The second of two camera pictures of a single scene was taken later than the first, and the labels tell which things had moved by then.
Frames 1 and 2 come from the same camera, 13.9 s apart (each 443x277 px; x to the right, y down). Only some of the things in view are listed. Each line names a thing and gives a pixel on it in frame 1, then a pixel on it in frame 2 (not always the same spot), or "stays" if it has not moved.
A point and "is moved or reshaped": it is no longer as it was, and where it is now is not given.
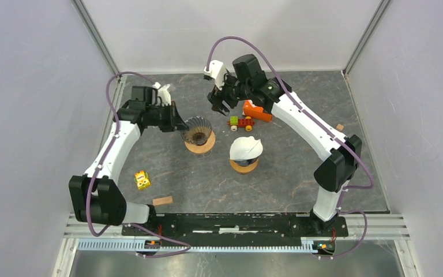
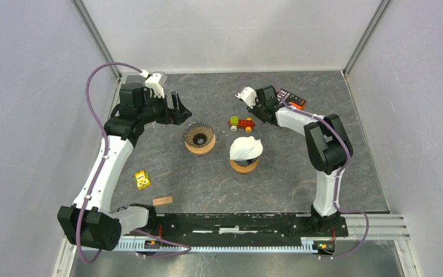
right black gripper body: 232,92 → 258,110
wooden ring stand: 203,148 stays
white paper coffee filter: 243,148 stays
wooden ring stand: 243,169 stays
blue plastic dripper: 246,162 stays
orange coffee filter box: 257,112 is moved or reshaped
